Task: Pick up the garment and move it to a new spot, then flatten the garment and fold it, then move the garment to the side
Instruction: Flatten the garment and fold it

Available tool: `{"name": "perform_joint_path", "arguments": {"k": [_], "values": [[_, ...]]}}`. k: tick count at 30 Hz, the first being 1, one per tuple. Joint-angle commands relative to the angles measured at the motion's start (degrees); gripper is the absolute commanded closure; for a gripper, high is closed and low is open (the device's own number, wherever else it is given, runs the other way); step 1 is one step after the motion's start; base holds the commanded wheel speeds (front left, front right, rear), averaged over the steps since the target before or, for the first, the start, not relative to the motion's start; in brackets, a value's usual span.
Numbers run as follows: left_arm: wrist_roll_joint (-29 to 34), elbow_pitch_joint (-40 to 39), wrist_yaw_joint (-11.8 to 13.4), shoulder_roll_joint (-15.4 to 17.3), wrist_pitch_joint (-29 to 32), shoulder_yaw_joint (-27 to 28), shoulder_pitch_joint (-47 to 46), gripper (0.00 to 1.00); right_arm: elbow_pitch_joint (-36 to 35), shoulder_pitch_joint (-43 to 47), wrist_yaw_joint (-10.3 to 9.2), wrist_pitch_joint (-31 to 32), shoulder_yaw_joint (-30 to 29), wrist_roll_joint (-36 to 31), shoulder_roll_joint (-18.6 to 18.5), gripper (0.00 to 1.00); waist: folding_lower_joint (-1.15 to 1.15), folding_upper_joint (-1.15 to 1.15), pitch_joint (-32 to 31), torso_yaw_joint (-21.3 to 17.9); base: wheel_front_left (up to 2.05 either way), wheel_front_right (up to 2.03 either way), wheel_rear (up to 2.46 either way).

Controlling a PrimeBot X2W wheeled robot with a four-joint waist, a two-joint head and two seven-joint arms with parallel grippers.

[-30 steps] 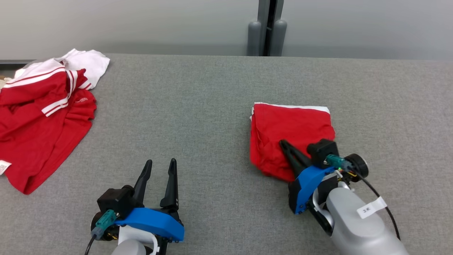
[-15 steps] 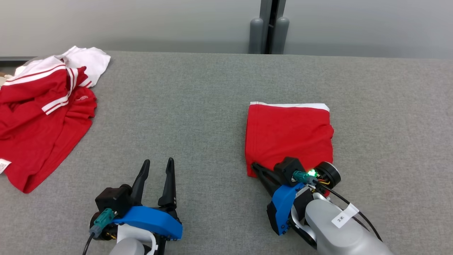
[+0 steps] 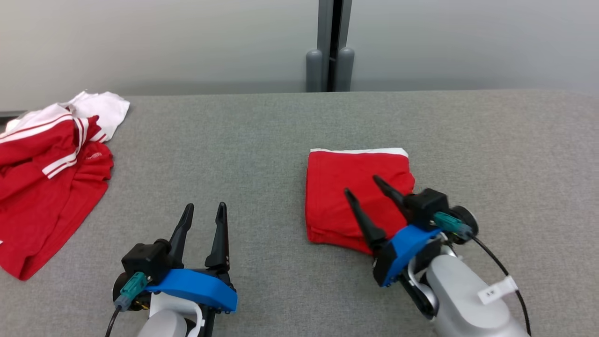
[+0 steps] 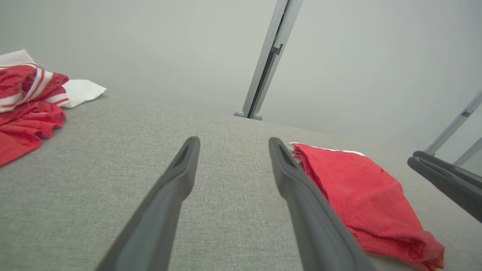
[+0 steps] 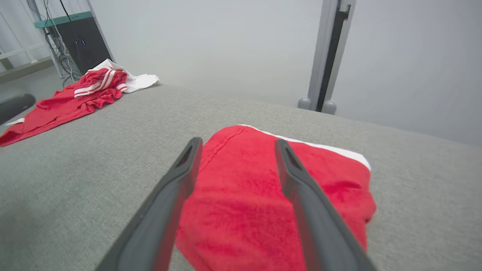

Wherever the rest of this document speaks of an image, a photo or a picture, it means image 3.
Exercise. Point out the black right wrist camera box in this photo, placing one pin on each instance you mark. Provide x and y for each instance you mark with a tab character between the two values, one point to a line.
426	206

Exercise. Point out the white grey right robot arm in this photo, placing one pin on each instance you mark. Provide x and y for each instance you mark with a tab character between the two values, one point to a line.
463	299

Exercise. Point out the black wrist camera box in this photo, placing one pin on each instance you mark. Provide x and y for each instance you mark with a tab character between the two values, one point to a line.
426	206
145	260

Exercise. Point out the grey metal partition post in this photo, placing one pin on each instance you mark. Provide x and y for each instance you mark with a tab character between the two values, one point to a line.
323	47

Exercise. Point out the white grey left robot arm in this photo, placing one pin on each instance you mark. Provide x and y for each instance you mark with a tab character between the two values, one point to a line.
164	323

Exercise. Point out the red shorts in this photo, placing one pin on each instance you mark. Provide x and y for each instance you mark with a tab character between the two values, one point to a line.
337	196

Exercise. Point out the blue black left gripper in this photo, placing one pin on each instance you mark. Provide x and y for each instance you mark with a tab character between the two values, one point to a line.
201	288

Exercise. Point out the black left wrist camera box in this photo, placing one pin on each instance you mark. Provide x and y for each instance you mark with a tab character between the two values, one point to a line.
145	260

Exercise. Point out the red white basketball jersey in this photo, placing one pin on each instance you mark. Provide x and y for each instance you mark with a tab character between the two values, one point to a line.
47	187

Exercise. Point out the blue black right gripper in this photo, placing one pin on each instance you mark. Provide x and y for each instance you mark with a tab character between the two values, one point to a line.
405	250

